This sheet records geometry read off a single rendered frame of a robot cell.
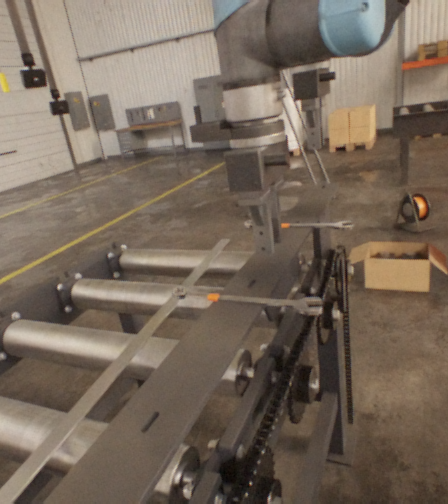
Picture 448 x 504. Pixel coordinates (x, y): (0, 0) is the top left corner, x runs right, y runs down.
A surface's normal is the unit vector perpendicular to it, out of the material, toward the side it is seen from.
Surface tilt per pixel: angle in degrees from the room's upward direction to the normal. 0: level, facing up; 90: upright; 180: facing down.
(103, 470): 0
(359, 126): 90
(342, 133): 90
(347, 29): 115
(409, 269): 90
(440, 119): 90
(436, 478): 0
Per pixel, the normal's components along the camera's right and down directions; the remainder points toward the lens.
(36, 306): 0.91, 0.03
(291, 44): -0.39, 0.80
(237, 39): -0.51, 0.45
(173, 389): -0.14, -0.92
